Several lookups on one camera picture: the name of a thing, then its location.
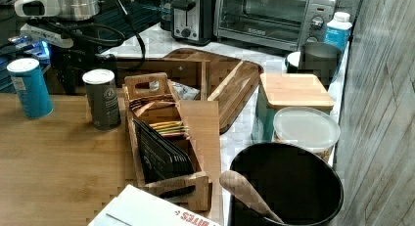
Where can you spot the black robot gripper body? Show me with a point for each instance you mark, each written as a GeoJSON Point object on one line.
{"type": "Point", "coordinates": [69, 64]}

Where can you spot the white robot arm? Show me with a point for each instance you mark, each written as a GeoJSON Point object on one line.
{"type": "Point", "coordinates": [72, 36]}

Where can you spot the dark grey cylindrical canister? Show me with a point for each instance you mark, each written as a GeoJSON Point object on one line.
{"type": "Point", "coordinates": [102, 98]}

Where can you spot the blue cylindrical canister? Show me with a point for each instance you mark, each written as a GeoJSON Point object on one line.
{"type": "Point", "coordinates": [29, 83]}

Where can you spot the brown tea bag packets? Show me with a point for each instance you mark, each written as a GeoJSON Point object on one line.
{"type": "Point", "coordinates": [143, 104]}

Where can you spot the wooden shelf riser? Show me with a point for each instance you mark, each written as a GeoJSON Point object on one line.
{"type": "Point", "coordinates": [59, 170]}

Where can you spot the yellow tea bag packets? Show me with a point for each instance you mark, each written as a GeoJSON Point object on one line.
{"type": "Point", "coordinates": [171, 128]}

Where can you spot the black tea bag packets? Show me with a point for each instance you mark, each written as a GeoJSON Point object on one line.
{"type": "Point", "coordinates": [161, 159]}

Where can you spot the wooden tea bag caddy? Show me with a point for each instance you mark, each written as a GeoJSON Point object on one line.
{"type": "Point", "coordinates": [192, 191]}

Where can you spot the black toaster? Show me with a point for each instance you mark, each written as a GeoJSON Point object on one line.
{"type": "Point", "coordinates": [192, 21]}

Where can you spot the white cardboard box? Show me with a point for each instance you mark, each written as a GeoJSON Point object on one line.
{"type": "Point", "coordinates": [134, 207]}

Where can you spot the dark wooden tray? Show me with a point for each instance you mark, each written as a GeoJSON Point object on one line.
{"type": "Point", "coordinates": [230, 81]}

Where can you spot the teal canister with bamboo lid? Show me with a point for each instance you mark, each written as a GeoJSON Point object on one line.
{"type": "Point", "coordinates": [277, 91]}

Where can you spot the silver toaster oven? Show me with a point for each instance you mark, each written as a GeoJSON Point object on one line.
{"type": "Point", "coordinates": [280, 24]}

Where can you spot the white black small bowl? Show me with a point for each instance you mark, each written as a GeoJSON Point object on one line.
{"type": "Point", "coordinates": [292, 62]}

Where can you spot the clear plastic lidded container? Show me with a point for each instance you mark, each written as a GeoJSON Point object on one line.
{"type": "Point", "coordinates": [307, 128]}

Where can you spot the grey metal cup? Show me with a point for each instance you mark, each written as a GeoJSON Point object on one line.
{"type": "Point", "coordinates": [320, 59]}

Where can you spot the black utensil crock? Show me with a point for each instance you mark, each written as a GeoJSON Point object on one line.
{"type": "Point", "coordinates": [299, 186]}

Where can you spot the white blue plastic bottle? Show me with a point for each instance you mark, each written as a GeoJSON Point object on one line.
{"type": "Point", "coordinates": [338, 30]}

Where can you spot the wooden spoon handle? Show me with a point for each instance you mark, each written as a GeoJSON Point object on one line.
{"type": "Point", "coordinates": [240, 188]}

